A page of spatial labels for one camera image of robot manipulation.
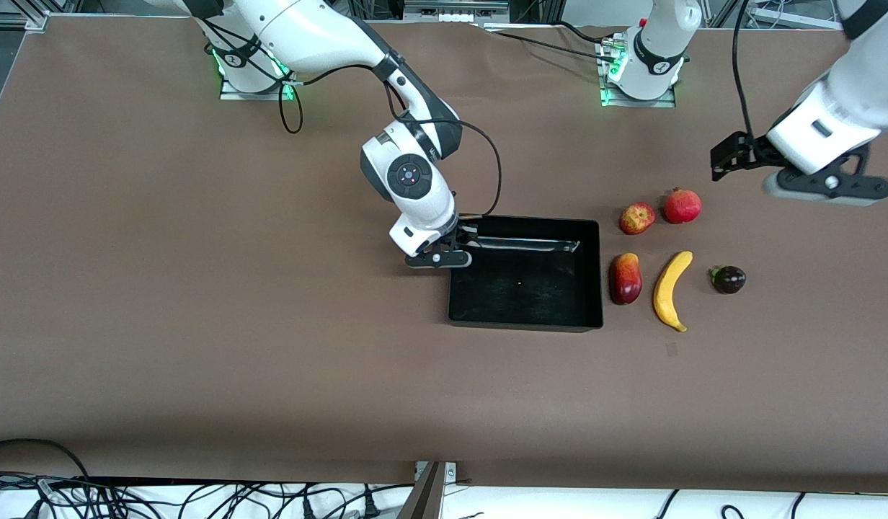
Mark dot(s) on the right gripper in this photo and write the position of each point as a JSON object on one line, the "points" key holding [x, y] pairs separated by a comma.
{"points": [[464, 232]]}

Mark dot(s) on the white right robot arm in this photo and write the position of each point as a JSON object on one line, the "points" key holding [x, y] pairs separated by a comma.
{"points": [[307, 29]]}

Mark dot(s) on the red yellow apple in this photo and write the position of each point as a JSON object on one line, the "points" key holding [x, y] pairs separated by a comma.
{"points": [[637, 218]]}

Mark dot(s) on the silver metal bracket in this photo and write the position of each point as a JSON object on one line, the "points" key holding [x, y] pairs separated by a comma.
{"points": [[451, 472]]}

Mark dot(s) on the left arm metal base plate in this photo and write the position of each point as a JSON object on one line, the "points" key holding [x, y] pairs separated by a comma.
{"points": [[617, 101]]}

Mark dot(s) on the black plastic box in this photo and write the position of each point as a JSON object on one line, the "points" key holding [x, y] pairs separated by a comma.
{"points": [[523, 288]]}

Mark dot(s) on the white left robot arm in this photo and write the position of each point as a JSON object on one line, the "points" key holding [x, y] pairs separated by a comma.
{"points": [[667, 29]]}

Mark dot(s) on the red pomegranate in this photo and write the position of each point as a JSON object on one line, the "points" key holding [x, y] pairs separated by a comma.
{"points": [[682, 207]]}

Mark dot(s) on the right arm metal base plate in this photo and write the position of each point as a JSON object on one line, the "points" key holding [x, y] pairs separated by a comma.
{"points": [[231, 94]]}

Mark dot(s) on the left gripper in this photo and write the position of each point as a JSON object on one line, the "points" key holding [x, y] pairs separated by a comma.
{"points": [[748, 153]]}

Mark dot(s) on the dark purple eggplant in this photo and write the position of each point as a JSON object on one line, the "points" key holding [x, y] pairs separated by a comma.
{"points": [[729, 280]]}

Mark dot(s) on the yellow banana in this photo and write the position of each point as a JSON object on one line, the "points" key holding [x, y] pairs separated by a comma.
{"points": [[667, 288]]}

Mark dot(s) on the dark grey mounting bar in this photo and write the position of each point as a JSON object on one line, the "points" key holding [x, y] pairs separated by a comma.
{"points": [[424, 497]]}

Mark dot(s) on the red mango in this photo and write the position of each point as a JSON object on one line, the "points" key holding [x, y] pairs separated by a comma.
{"points": [[625, 280]]}

